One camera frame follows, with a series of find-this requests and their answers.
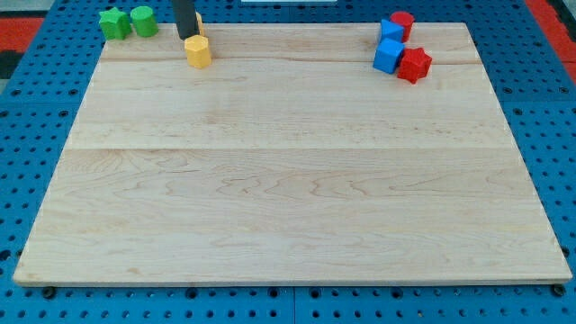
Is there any blue triangle block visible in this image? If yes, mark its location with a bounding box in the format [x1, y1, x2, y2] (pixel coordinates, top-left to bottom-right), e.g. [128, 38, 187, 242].
[379, 19, 404, 42]

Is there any yellow hexagon block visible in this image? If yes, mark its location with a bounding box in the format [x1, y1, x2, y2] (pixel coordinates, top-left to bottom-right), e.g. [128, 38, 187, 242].
[184, 35, 212, 68]

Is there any red star block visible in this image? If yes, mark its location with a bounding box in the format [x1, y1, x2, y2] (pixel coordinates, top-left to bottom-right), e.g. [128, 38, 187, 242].
[397, 48, 432, 84]

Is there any red cylinder block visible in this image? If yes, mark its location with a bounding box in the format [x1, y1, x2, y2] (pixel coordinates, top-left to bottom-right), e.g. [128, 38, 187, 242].
[390, 11, 415, 42]

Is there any wooden board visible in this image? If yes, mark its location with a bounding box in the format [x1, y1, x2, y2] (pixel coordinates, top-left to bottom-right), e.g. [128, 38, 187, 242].
[13, 22, 572, 287]

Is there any yellow heart block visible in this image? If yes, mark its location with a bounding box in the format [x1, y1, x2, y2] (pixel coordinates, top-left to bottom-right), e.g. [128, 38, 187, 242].
[195, 12, 206, 37]

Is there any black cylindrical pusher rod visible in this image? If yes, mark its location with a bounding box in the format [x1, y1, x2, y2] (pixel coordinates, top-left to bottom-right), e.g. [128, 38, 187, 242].
[171, 0, 200, 40]

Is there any blue cube block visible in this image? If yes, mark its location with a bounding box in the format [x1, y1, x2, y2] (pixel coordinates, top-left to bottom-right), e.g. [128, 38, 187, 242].
[373, 38, 405, 74]

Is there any green cylinder block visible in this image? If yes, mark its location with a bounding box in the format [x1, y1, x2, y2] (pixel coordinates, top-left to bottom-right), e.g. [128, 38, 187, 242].
[130, 5, 158, 38]

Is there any green star block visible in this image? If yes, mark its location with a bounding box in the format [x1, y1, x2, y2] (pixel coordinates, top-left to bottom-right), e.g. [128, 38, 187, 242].
[99, 7, 132, 41]

